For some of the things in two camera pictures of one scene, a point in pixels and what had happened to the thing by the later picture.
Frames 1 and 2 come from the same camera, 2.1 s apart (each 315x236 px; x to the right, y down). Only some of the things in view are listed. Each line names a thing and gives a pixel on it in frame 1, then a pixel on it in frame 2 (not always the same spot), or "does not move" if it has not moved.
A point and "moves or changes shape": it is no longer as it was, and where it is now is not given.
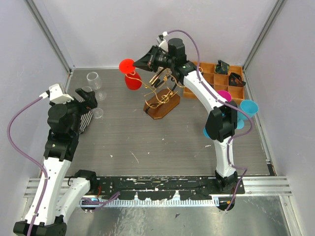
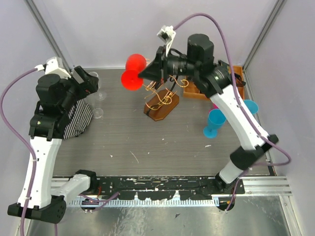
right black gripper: x=147 y=61 → x=158 y=70
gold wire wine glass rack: x=163 y=99 does not move
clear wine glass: x=97 y=112 does not move
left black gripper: x=90 y=100 → x=89 y=86
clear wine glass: x=95 y=82 does not move
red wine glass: x=133 y=79 moves or changes shape
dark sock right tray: x=235 y=79 does not move
